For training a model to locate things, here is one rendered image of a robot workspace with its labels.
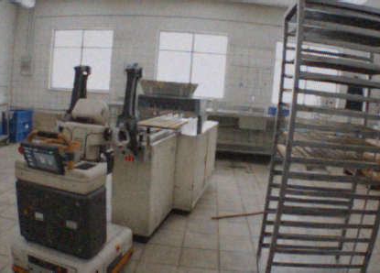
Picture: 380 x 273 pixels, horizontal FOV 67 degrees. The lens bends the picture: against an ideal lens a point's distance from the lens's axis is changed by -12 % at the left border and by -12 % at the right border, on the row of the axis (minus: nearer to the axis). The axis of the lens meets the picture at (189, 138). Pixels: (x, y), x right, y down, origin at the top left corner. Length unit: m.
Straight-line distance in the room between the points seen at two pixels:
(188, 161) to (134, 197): 0.76
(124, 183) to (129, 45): 4.33
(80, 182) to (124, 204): 0.93
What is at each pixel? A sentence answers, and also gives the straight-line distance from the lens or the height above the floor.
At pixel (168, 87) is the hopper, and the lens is 3.08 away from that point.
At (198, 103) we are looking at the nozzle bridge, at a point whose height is 1.13.
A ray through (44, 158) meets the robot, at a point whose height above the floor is 0.87.
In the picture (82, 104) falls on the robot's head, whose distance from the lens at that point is 2.16.
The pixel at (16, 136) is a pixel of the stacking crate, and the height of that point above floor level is 0.12.
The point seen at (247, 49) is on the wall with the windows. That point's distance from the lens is 6.34.
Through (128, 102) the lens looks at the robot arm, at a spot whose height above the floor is 1.16.
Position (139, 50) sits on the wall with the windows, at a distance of 6.45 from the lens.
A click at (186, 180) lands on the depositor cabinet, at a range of 3.11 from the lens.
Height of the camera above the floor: 1.30
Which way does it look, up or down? 9 degrees down
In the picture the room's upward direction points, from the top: 4 degrees clockwise
